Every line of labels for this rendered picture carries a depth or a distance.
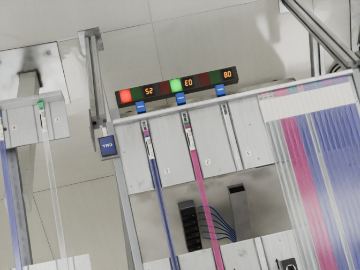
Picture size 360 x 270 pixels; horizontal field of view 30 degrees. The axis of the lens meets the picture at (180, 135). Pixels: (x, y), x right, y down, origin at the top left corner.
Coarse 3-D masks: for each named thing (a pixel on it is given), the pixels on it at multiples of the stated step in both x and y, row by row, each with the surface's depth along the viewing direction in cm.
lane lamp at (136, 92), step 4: (132, 88) 183; (136, 88) 183; (140, 88) 183; (132, 92) 183; (136, 92) 183; (140, 92) 183; (132, 96) 183; (136, 96) 183; (140, 96) 183; (132, 100) 182
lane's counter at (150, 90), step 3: (144, 87) 183; (147, 87) 183; (150, 87) 183; (153, 87) 183; (144, 90) 183; (147, 90) 183; (150, 90) 183; (153, 90) 183; (144, 93) 183; (147, 93) 183; (150, 93) 183; (153, 93) 183; (147, 96) 183
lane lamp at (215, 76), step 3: (210, 72) 184; (213, 72) 184; (216, 72) 184; (210, 75) 184; (213, 75) 184; (216, 75) 184; (219, 75) 184; (210, 78) 184; (213, 78) 184; (216, 78) 184; (219, 78) 184; (213, 81) 184; (216, 81) 184; (219, 81) 184
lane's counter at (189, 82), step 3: (183, 78) 184; (186, 78) 184; (189, 78) 184; (192, 78) 184; (183, 81) 184; (186, 81) 184; (189, 81) 184; (192, 81) 184; (183, 84) 184; (186, 84) 184; (189, 84) 184; (192, 84) 184; (186, 87) 183; (189, 87) 183
